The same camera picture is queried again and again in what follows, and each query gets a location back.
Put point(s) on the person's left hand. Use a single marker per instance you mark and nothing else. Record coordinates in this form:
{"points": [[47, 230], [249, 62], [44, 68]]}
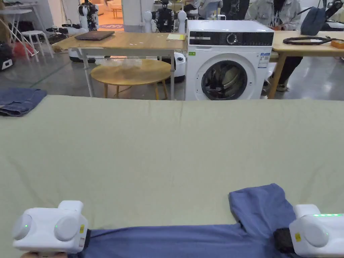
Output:
{"points": [[40, 255]]}

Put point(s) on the group of people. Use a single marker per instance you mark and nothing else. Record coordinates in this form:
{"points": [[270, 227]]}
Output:
{"points": [[212, 6]]}

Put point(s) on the folded blue denim garment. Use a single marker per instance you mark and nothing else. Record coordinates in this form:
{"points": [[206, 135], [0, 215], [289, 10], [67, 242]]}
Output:
{"points": [[18, 100]]}

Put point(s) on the white robot with black arms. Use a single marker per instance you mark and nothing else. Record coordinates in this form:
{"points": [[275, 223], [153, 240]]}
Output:
{"points": [[85, 16]]}

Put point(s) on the blue shirt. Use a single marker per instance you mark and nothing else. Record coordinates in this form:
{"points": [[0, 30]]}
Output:
{"points": [[188, 242]]}

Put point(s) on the bed with pale green sheet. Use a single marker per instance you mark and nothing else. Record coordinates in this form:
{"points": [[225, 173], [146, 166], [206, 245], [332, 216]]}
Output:
{"points": [[161, 150]]}

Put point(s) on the white washing machine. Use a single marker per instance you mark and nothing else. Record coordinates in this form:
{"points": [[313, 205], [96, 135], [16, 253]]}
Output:
{"points": [[228, 67]]}

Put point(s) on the black robot with white shoulders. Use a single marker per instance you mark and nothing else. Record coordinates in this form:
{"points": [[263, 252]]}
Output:
{"points": [[164, 16]]}

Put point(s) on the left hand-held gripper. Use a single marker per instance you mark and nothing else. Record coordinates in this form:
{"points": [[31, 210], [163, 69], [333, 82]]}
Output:
{"points": [[43, 231]]}

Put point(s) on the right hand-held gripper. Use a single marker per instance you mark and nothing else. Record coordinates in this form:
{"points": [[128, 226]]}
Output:
{"points": [[314, 233]]}

